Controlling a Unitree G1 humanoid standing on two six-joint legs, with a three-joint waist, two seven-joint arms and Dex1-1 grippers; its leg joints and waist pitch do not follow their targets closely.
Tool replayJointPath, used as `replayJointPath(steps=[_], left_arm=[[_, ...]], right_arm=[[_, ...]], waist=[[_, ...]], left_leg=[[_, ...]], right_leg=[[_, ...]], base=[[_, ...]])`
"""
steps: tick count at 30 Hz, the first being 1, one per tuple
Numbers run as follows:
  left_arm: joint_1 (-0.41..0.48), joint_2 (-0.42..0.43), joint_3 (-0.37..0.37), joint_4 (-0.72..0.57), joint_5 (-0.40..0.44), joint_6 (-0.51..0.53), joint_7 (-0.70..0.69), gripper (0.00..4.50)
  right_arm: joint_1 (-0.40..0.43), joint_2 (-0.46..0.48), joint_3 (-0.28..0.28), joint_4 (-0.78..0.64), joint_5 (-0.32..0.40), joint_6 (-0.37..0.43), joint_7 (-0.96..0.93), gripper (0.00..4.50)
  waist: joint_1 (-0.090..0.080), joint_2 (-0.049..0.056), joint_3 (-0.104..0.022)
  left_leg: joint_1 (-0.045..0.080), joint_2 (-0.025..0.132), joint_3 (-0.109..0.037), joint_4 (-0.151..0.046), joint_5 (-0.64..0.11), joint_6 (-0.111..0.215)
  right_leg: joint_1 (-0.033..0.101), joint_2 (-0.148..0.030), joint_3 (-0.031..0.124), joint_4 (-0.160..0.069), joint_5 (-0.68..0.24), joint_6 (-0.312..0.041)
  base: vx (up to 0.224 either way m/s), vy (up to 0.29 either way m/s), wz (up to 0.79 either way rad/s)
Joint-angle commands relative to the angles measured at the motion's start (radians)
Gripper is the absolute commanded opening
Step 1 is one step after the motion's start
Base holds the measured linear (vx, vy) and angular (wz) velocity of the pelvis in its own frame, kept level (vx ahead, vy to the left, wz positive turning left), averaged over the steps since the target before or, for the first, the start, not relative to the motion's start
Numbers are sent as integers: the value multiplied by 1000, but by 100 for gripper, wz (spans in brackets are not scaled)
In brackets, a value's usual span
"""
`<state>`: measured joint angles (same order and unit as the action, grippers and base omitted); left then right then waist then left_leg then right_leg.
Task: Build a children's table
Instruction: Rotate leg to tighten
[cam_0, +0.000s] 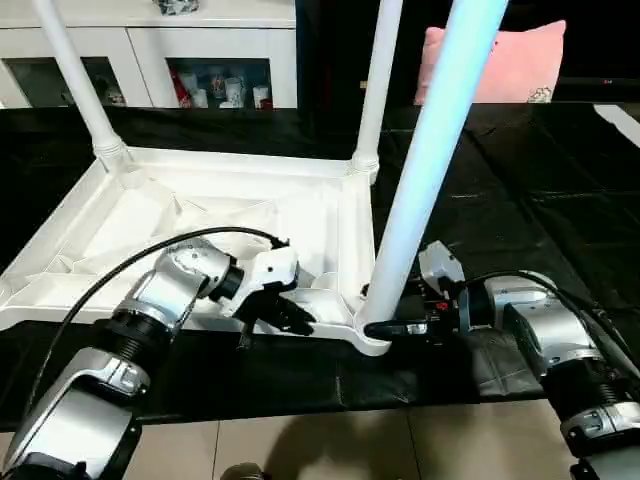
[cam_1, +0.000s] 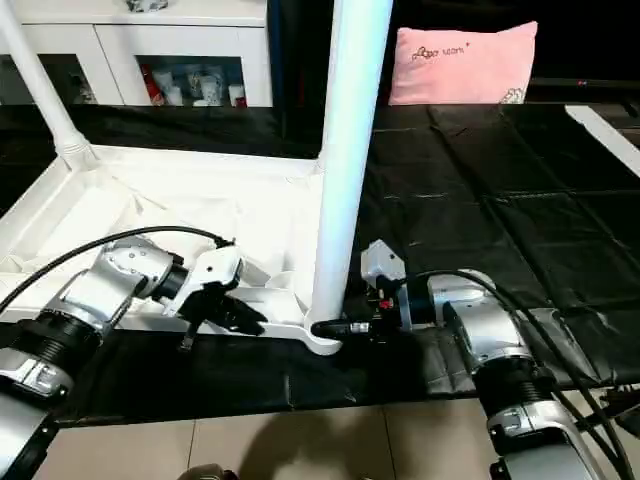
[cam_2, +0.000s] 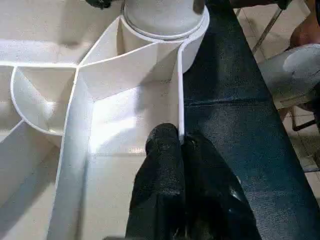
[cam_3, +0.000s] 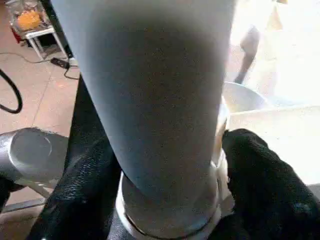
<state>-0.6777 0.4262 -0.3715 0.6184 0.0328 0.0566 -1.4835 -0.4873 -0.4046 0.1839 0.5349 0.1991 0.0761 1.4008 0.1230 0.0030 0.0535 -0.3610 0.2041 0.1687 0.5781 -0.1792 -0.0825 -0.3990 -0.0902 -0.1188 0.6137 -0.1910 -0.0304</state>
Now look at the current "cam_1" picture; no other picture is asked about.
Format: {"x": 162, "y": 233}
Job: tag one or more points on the dark patterned ornament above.
{"x": 147, "y": 4}

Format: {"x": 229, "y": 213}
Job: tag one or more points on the white plastic table top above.
{"x": 150, "y": 210}

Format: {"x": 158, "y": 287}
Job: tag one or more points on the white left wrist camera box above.
{"x": 215, "y": 270}

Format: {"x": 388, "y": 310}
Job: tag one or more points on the pink pillow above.
{"x": 462, "y": 65}

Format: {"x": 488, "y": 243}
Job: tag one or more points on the white glass-door cabinet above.
{"x": 100, "y": 35}

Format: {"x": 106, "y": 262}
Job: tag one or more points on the black tripod stand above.
{"x": 610, "y": 408}

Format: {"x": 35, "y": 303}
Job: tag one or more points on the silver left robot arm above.
{"x": 90, "y": 295}

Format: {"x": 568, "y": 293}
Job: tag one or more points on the black work mat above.
{"x": 520, "y": 200}

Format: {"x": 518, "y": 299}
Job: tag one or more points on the red bottle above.
{"x": 154, "y": 88}

